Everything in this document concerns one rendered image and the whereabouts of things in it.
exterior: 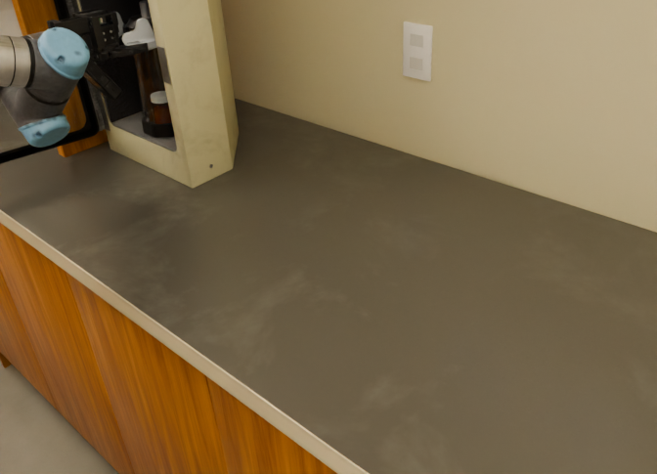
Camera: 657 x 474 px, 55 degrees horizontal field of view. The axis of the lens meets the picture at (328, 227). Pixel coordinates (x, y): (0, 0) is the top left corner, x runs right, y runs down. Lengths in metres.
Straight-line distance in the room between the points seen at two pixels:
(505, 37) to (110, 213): 0.83
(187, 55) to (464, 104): 0.56
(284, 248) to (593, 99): 0.60
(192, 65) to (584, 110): 0.73
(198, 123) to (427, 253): 0.54
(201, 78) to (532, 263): 0.71
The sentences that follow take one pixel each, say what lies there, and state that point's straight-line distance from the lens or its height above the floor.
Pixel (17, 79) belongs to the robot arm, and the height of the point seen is 1.27.
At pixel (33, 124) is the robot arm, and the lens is 1.17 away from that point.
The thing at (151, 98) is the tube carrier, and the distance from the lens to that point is 1.38.
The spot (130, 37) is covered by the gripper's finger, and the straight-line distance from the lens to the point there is 1.32.
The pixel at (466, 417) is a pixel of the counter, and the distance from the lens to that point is 0.83.
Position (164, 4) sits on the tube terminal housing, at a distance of 1.23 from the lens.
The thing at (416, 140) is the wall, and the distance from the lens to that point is 1.44.
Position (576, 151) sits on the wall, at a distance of 1.26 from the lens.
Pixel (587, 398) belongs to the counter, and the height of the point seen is 0.94.
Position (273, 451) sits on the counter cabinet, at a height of 0.78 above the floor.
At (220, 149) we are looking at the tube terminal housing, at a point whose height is 1.00.
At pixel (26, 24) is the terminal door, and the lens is 1.47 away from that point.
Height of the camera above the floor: 1.56
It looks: 32 degrees down
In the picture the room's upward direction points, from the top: 4 degrees counter-clockwise
